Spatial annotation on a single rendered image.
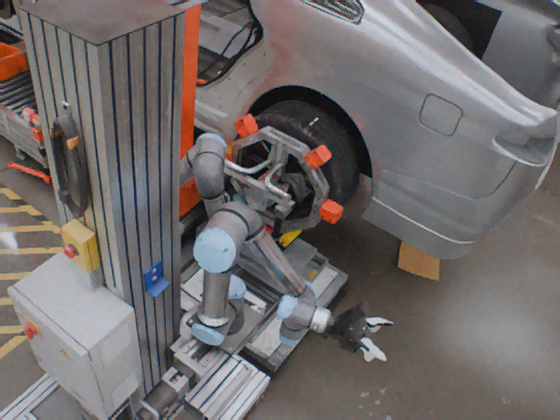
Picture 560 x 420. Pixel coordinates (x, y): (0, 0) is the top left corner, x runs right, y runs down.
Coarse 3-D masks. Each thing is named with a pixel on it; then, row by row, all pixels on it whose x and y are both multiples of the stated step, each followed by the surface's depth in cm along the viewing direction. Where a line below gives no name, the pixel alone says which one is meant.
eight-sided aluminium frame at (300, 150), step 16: (272, 128) 234; (240, 144) 245; (288, 144) 227; (304, 144) 229; (240, 160) 257; (304, 160) 226; (320, 176) 232; (240, 192) 264; (320, 192) 231; (272, 224) 263; (288, 224) 257; (304, 224) 249
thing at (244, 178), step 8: (224, 168) 231; (232, 176) 231; (240, 176) 228; (248, 176) 228; (248, 184) 227; (256, 184) 225; (264, 192) 224; (272, 192) 223; (280, 200) 221; (288, 208) 220
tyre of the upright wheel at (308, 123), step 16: (272, 112) 241; (288, 112) 237; (304, 112) 238; (320, 112) 241; (288, 128) 233; (304, 128) 229; (320, 128) 233; (336, 128) 239; (320, 144) 228; (336, 144) 234; (352, 144) 243; (336, 160) 231; (352, 160) 241; (336, 176) 232; (352, 176) 243; (336, 192) 237; (352, 192) 252; (320, 224) 254
